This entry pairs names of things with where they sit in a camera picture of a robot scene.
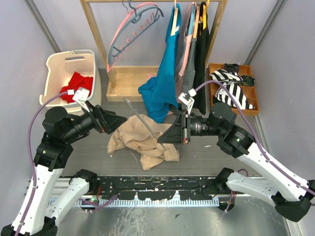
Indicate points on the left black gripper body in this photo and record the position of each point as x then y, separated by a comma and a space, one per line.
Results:
101, 124

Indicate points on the blue t shirt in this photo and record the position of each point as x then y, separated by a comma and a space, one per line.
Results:
159, 92

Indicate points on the grey plastic hanger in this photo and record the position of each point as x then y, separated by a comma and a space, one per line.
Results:
137, 17

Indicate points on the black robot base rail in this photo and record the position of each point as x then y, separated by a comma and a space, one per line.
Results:
111, 191

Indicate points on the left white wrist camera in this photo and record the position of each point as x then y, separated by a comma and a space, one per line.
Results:
80, 96

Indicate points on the pink plastic hanger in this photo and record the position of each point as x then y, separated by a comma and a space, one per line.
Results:
123, 24

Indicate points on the orange wooden compartment tray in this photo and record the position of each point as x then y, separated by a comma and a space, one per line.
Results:
249, 92

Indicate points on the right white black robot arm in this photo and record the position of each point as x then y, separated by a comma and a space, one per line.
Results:
287, 192

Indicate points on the dark patterned cloth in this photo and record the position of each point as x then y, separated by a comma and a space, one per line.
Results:
247, 81

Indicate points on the black white striped cloth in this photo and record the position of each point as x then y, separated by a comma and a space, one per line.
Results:
231, 81

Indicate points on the wooden clothes rack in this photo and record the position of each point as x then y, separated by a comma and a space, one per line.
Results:
125, 80

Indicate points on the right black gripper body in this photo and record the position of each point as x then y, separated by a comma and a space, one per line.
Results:
184, 132

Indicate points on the beige t shirt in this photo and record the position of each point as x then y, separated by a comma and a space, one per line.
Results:
133, 134

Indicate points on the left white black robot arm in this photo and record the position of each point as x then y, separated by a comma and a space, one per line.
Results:
36, 217

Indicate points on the wooden hanger with blue shirt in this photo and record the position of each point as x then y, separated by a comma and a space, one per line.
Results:
175, 17

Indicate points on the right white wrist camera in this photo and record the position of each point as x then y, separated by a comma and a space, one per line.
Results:
187, 100

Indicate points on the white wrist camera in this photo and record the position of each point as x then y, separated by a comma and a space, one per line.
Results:
187, 100
80, 96

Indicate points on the white laundry basket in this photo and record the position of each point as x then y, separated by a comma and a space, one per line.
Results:
61, 67

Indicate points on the pink garment on hanger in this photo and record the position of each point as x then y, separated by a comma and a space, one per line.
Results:
183, 46

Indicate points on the red cloth in basket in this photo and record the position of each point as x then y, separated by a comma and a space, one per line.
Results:
77, 81

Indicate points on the grey garment on hanger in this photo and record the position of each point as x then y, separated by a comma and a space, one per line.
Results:
190, 68

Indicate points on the black garment on hanger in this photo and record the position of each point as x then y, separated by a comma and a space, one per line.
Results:
201, 50

